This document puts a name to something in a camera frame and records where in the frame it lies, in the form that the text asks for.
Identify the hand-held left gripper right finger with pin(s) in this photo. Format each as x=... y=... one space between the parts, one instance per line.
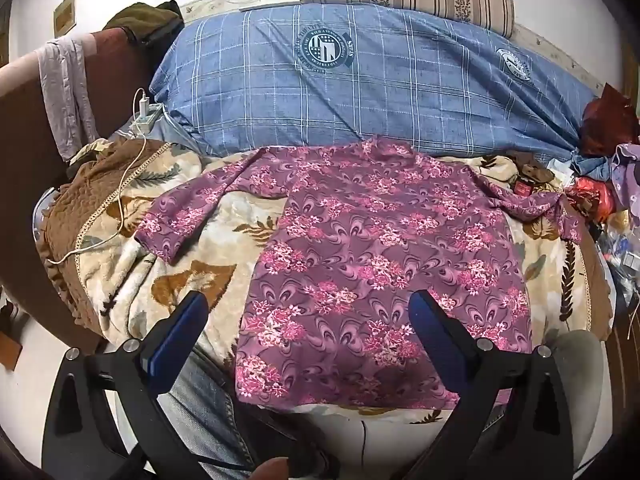
x=430 y=320

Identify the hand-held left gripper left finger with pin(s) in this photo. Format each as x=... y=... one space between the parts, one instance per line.
x=175 y=340

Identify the purple floral shirt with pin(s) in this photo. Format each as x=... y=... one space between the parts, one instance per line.
x=360 y=260

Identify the person's left hand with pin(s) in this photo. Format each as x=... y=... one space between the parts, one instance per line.
x=272 y=470

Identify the person's jeans leg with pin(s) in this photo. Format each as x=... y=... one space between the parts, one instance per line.
x=200 y=420

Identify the beige leaf-print blanket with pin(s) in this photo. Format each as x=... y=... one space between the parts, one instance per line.
x=210 y=240

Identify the grey round seat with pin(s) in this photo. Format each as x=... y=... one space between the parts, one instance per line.
x=580 y=360

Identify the brown quilted cover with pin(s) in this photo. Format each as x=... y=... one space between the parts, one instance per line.
x=85 y=200

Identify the small brown cloth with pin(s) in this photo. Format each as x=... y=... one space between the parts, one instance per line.
x=532 y=167

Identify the red plastic bag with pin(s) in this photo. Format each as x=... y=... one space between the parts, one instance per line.
x=592 y=197

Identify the white power strip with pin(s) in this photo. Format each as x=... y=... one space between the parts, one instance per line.
x=151 y=124

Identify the white charger plug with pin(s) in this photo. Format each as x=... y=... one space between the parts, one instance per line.
x=142 y=108

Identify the brown sofa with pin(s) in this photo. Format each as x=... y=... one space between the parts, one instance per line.
x=20 y=160

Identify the blue plaid quilt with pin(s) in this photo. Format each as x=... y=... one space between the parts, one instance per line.
x=350 y=95

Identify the dark red cloth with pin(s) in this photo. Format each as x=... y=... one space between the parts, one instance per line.
x=610 y=120

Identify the grey-pink cloth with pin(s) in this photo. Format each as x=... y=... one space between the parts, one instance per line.
x=60 y=90

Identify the olive green garment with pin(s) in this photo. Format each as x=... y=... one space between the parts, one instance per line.
x=145 y=17

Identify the small gold picture frame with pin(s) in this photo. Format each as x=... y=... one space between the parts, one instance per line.
x=64 y=15

